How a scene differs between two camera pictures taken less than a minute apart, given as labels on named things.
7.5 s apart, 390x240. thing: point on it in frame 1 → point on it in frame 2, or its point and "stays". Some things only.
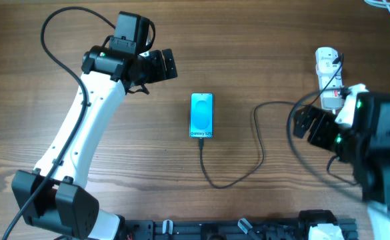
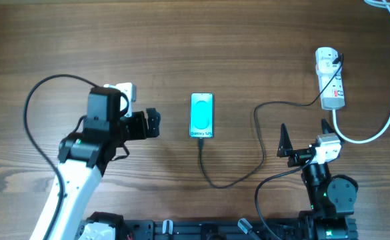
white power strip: [329, 68] stays
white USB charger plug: [326, 66] stays
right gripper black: [325, 120] → [285, 150]
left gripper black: [159, 74] → [141, 131]
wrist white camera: [347, 113] → [328, 148]
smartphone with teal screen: [201, 115] stays
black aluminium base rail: [281, 229] stays
